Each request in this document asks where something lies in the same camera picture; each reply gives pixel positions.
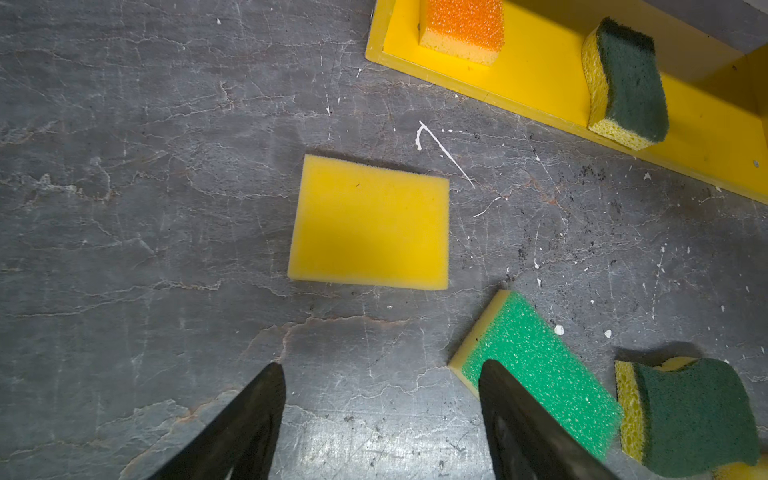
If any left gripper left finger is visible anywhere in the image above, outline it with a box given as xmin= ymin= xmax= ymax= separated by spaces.
xmin=151 ymin=362 xmax=286 ymax=479

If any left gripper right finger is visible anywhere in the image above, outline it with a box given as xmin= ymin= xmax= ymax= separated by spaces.
xmin=478 ymin=359 xmax=616 ymax=479

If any bright green yellow sponge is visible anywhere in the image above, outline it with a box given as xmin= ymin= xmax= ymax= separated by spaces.
xmin=448 ymin=290 xmax=623 ymax=461

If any dark green wavy sponge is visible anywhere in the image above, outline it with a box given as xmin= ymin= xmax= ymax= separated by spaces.
xmin=615 ymin=357 xmax=760 ymax=478
xmin=581 ymin=17 xmax=670 ymax=151

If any orange yellow sponge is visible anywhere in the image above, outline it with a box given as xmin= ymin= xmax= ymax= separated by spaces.
xmin=419 ymin=0 xmax=505 ymax=66

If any yellow shelf with coloured boards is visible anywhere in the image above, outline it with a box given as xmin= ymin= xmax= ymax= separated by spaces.
xmin=366 ymin=1 xmax=767 ymax=202

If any large yellow sponge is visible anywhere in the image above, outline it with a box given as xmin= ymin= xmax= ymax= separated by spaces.
xmin=713 ymin=455 xmax=768 ymax=480

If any small yellow sponge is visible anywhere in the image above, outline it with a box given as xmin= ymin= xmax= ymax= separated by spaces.
xmin=287 ymin=155 xmax=449 ymax=291

